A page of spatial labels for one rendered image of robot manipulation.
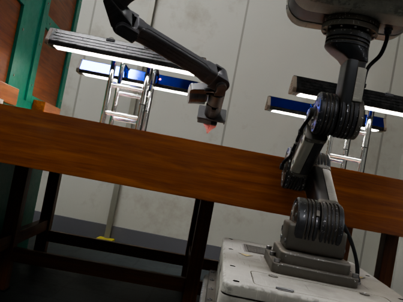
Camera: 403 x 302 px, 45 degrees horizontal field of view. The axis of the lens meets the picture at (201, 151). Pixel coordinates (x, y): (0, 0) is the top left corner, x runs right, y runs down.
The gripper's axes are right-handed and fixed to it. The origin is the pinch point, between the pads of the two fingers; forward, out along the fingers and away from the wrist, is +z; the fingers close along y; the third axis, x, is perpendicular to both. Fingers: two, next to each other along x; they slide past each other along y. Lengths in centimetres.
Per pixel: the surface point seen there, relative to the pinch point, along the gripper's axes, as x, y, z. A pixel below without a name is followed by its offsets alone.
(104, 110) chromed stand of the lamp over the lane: -16.9, 43.1, 17.4
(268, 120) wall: -149, -54, 128
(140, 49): -25.2, 31.3, -11.3
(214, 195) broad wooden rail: 32.4, -4.8, -4.4
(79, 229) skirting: -70, 74, 207
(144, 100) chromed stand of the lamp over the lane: -22.6, 27.7, 12.6
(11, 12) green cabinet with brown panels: -33, 85, -10
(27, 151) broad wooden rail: 30, 56, -6
